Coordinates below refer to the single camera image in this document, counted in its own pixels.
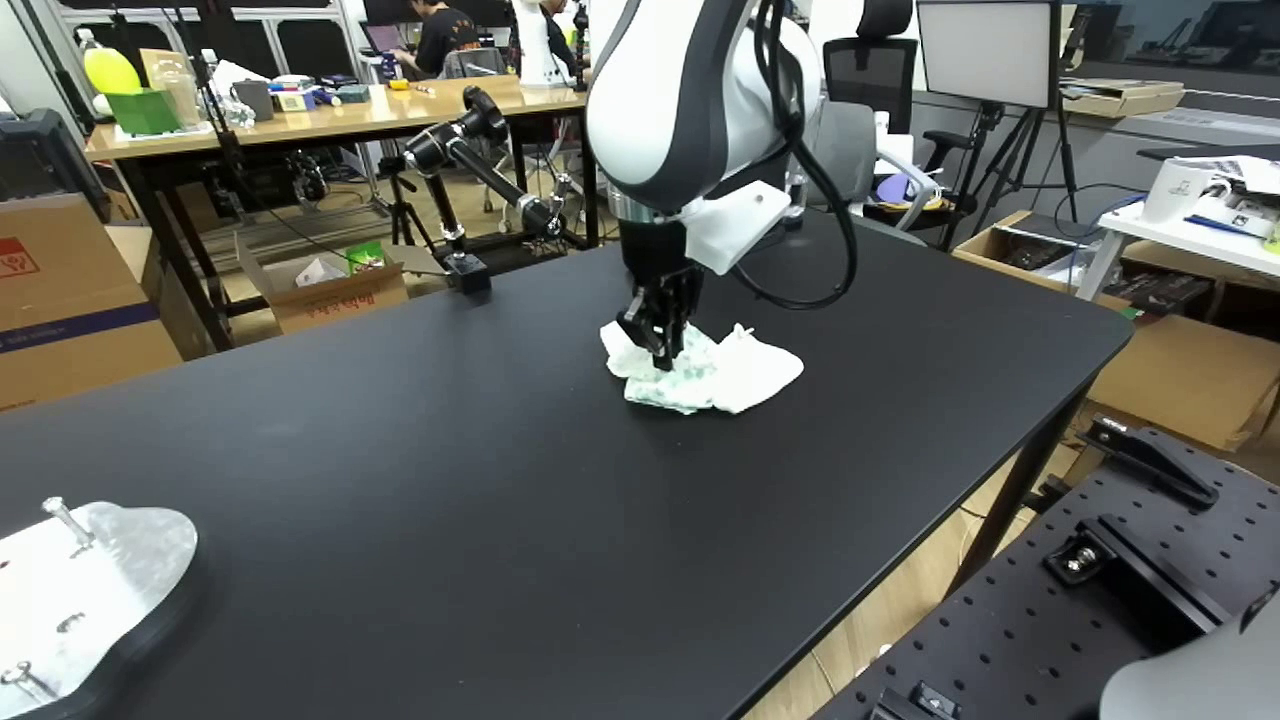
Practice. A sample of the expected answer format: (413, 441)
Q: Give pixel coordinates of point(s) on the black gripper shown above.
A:
(659, 252)

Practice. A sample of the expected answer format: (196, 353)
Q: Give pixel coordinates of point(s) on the white cloth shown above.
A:
(727, 373)

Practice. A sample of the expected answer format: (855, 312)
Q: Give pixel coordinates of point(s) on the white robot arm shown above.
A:
(654, 92)

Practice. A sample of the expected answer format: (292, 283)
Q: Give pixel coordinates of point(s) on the grey office chair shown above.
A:
(867, 165)

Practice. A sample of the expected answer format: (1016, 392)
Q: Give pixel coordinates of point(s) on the open cardboard box with scraps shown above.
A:
(334, 300)

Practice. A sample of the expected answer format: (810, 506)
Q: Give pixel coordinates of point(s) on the black office chair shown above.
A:
(874, 82)

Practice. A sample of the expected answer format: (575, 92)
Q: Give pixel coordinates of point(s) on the seated person in black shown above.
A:
(447, 33)

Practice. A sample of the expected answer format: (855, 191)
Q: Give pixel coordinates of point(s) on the long wooden table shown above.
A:
(334, 123)

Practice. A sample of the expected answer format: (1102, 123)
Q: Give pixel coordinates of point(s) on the shallow open cardboard tray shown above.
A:
(1026, 245)

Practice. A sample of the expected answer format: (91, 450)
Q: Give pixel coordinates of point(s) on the black board tripod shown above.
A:
(1022, 152)

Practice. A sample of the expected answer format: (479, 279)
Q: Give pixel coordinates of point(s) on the white projection board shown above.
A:
(986, 55)

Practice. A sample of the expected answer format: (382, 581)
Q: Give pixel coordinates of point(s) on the black perforated breadboard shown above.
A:
(1015, 643)

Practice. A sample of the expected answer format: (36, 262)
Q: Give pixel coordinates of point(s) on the plain brown cardboard box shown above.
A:
(1187, 380)

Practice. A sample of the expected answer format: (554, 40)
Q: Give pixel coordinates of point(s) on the green container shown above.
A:
(147, 112)

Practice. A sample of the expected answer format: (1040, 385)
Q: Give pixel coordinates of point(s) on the white desk with papers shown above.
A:
(1206, 215)

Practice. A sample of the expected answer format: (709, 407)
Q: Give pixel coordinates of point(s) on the large printed cardboard box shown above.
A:
(67, 294)

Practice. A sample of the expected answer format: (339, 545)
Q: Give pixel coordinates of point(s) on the yellow round object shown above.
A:
(112, 71)

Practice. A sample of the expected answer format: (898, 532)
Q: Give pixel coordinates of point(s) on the grey curved chair back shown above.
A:
(1203, 680)

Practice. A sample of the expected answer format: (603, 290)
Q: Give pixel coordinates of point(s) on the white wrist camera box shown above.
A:
(733, 224)

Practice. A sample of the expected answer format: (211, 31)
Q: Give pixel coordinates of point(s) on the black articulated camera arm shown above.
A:
(461, 144)

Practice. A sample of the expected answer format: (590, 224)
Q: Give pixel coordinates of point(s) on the black mount with bolt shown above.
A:
(1080, 561)

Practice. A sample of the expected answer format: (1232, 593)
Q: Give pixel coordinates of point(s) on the black clamp bracket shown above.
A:
(1146, 462)

